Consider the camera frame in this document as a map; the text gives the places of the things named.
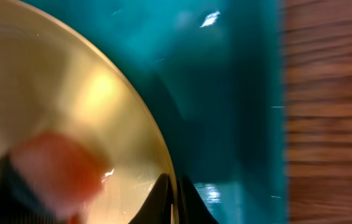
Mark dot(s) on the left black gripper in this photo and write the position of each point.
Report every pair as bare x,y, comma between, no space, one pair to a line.
13,212

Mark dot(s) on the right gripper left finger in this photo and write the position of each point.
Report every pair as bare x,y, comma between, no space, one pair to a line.
157,207

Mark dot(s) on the yellow-green plate top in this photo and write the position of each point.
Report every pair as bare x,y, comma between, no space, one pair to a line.
51,77

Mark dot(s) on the teal plastic tray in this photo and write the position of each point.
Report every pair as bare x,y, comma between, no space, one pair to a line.
210,73

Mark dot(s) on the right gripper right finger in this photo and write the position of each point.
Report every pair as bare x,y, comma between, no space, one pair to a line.
191,207

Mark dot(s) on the orange green sponge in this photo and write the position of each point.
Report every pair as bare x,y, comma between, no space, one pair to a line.
51,177

